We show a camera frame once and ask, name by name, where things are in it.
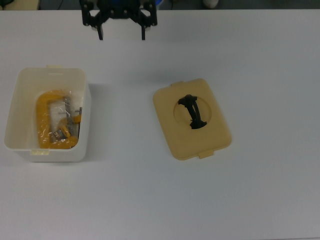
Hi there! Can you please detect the white rounded object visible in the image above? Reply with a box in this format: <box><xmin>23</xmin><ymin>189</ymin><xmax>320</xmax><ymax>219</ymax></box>
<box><xmin>202</xmin><ymin>0</ymin><xmax>221</xmax><ymax>9</ymax></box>

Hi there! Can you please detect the large yellow C-clamp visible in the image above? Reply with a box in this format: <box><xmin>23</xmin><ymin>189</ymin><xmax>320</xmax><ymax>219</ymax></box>
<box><xmin>34</xmin><ymin>89</ymin><xmax>79</xmax><ymax>150</ymax></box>

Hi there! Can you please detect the tan lid with black handle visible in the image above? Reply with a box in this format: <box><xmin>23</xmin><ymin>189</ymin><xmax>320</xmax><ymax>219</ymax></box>
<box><xmin>152</xmin><ymin>77</ymin><xmax>233</xmax><ymax>162</ymax></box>

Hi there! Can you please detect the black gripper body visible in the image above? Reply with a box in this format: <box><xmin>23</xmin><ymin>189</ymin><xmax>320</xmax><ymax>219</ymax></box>
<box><xmin>96</xmin><ymin>0</ymin><xmax>141</xmax><ymax>19</ymax></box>

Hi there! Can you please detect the small yellow C-clamp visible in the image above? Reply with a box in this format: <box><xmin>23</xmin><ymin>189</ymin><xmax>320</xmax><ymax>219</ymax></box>
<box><xmin>51</xmin><ymin>106</ymin><xmax>84</xmax><ymax>141</ymax></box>

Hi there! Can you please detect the clear plastic bag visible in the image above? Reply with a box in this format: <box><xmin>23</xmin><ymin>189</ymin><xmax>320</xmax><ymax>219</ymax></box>
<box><xmin>34</xmin><ymin>88</ymin><xmax>85</xmax><ymax>151</ymax></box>

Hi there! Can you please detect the white plastic tool case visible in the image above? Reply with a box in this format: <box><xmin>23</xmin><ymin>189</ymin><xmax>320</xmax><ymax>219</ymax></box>
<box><xmin>3</xmin><ymin>64</ymin><xmax>92</xmax><ymax>164</ymax></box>

